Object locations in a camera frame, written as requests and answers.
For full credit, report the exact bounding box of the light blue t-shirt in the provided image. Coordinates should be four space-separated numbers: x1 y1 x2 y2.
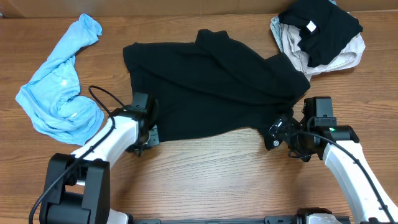
16 14 104 146

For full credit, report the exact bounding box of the folded black garment on pile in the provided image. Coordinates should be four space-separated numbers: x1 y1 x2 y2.
278 0 363 53

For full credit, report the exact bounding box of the black t-shirt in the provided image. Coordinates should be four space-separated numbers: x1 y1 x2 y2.
123 29 310 149

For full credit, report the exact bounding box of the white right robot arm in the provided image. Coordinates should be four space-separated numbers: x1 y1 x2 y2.
269 115 397 223

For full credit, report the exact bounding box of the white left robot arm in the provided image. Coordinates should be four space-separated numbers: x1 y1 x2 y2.
32 96 159 223

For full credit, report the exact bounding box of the folded grey striped garment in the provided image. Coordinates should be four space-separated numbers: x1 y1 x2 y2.
270 16 284 52

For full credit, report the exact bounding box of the brown cardboard wall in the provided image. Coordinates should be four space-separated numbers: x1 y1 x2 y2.
0 0 398 19

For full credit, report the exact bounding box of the folded beige garment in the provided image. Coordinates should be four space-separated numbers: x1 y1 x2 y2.
280 24 366 80

